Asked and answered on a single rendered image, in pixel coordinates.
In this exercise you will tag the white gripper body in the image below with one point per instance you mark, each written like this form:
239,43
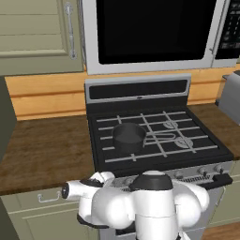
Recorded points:
101,178

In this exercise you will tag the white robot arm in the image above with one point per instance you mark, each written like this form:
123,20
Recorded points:
156,209

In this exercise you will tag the silver stove knob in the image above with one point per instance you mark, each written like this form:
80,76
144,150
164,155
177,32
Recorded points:
202,171
178,174
218,168
128,181

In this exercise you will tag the black and silver stove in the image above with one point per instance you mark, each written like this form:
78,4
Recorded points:
140,103

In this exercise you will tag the dark grey pot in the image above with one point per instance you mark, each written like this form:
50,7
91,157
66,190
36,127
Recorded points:
128,137

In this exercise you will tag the olive green base cupboard door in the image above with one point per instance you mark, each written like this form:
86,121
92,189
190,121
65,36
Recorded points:
47,225

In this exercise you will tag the olive green drawer front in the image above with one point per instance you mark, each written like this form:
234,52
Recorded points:
28,201

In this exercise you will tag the dark grey tall panel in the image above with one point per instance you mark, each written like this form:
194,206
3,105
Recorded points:
6,118

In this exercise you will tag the olive green base cupboard run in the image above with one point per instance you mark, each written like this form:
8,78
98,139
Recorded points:
226,200

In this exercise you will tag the silver toaster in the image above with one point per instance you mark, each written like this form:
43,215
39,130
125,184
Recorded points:
231,97

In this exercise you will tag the silver microwave oven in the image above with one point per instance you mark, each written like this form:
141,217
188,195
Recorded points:
150,31

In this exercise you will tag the olive green wall cupboard door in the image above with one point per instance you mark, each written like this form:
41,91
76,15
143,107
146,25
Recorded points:
31,31

